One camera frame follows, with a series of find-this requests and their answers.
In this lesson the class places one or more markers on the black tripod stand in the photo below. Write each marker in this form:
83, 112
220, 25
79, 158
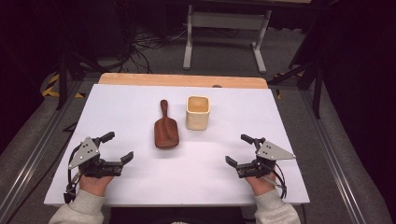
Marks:
63, 77

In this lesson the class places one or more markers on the yellow black hazard tape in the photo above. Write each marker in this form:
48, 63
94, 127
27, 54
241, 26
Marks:
51, 85

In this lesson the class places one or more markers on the white metal stand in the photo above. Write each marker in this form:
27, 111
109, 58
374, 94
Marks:
227, 20

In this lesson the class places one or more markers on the cream square cup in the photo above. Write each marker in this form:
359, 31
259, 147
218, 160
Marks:
197, 119

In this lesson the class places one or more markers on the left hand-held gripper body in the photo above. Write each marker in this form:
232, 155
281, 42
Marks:
84, 152

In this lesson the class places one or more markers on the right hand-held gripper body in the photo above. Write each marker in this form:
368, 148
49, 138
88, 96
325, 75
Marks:
271, 152

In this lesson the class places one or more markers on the person's left hand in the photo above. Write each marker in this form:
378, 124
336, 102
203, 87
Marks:
93, 185

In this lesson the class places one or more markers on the aluminium floor rail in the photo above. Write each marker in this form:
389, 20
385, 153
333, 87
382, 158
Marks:
34, 155
334, 161

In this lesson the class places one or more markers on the person's right hand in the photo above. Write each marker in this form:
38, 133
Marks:
261, 185

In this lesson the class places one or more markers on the white board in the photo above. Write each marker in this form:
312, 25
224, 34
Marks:
186, 174

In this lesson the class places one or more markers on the brown wooden scoop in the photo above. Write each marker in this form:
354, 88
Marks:
166, 132

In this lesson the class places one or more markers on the black metal stand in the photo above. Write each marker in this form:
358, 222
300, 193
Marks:
316, 90

